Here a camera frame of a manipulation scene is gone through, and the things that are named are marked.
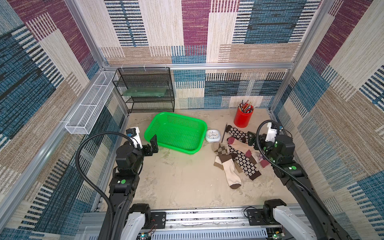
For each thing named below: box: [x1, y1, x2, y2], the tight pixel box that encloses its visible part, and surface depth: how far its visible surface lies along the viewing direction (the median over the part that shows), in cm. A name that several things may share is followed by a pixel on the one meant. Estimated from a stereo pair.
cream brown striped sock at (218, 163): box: [213, 155, 243, 174], surface depth 92 cm
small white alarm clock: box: [205, 128, 221, 143], surface depth 104 cm
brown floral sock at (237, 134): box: [226, 125, 249, 144], surface depth 110 cm
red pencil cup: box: [233, 103, 254, 128], surface depth 106 cm
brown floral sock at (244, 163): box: [228, 144, 262, 181], surface depth 93 cm
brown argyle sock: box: [211, 142, 227, 156], surface depth 99 cm
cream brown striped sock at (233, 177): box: [217, 154, 242, 190], surface depth 90 cm
